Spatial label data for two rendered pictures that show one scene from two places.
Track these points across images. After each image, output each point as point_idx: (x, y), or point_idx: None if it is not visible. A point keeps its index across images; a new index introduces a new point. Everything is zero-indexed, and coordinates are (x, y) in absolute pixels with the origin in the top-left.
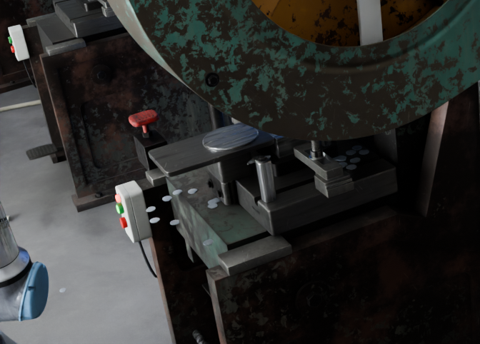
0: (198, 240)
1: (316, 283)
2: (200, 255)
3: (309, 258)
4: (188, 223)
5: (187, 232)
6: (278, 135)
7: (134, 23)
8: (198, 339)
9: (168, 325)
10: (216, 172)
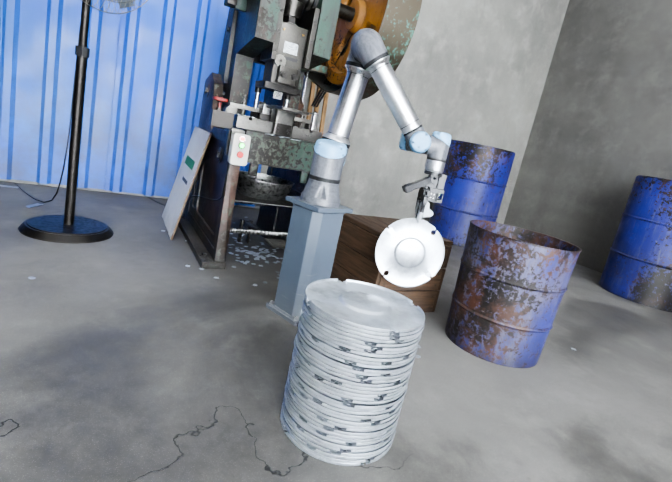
0: (280, 156)
1: None
2: (277, 164)
3: None
4: (269, 150)
5: (263, 157)
6: None
7: (403, 38)
8: (235, 229)
9: (221, 227)
10: (289, 121)
